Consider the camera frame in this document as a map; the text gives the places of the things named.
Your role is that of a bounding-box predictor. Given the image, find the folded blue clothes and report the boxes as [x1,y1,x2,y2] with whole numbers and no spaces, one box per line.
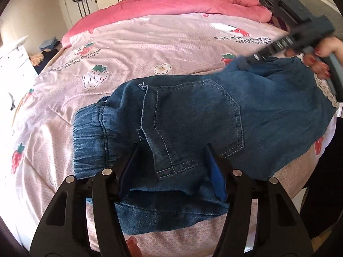
[40,39,62,52]

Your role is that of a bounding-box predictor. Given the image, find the person's dark clothing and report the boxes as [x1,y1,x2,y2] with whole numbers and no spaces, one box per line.
[305,127,343,243]

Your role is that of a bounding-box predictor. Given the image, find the yellow floral cloth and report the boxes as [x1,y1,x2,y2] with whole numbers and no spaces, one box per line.
[29,53,45,66]

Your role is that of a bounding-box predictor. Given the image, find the white drawer cabinet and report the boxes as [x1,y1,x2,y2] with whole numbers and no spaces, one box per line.
[0,35,38,113]

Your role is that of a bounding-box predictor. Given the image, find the blue denim pants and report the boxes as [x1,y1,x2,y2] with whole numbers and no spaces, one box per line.
[73,55,338,233]

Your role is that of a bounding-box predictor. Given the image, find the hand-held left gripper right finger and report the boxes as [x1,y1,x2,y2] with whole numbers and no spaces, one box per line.
[205,143,314,257]

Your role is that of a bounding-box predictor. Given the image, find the white door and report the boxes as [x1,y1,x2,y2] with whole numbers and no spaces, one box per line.
[57,0,99,29]

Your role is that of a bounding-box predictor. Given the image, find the person's right hand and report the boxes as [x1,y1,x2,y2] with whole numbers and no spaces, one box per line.
[284,36,343,80]

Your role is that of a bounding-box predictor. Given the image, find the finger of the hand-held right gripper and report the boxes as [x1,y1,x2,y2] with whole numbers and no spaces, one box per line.
[237,33,298,69]

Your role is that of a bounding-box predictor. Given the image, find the dark cloth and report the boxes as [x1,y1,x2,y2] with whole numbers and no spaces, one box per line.
[34,49,60,75]

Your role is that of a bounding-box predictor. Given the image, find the purple striped pillow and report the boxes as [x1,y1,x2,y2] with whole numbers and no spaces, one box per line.
[269,15,289,33]

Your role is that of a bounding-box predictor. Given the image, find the pink strawberry print quilt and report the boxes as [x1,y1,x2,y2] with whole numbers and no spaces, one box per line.
[0,13,338,257]

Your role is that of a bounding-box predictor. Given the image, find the plain pink blanket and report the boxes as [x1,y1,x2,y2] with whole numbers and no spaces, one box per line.
[61,0,273,49]

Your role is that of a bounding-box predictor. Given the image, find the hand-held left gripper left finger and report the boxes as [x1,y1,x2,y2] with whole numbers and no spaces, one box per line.
[29,143,140,257]

